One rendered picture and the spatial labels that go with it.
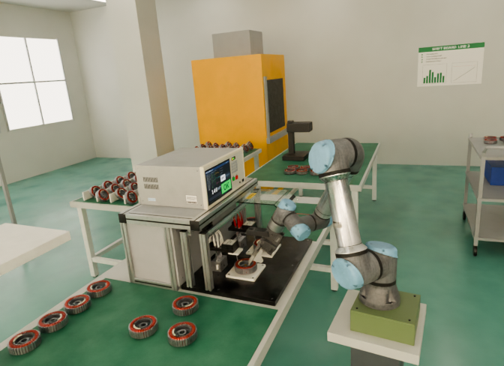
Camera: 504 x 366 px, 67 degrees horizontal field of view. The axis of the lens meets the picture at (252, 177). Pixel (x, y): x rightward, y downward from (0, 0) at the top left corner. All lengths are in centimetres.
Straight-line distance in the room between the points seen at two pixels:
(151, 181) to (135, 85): 398
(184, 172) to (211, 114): 399
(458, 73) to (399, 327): 567
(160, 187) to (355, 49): 546
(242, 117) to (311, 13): 245
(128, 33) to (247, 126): 208
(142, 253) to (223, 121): 394
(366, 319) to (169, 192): 102
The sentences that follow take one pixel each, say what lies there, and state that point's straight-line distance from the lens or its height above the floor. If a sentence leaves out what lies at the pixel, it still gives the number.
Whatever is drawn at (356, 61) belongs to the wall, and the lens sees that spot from 689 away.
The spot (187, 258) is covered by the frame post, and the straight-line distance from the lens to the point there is 178.
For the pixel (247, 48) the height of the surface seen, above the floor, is 205.
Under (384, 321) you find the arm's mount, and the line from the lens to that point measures 152.
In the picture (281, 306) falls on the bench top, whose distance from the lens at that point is 170.
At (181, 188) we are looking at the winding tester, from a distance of 181.
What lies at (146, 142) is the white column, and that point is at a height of 83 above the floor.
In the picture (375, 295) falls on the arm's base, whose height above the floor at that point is 88.
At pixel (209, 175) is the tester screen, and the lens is 176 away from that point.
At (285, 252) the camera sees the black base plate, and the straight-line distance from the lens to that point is 208.
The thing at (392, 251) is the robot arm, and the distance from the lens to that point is 149.
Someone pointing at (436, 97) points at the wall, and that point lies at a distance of 685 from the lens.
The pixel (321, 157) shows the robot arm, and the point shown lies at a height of 140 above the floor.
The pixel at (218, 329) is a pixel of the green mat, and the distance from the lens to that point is 160.
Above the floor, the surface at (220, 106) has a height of 127.
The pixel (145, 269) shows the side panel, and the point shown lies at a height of 83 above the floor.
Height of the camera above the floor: 171
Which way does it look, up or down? 15 degrees down
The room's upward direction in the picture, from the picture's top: 4 degrees counter-clockwise
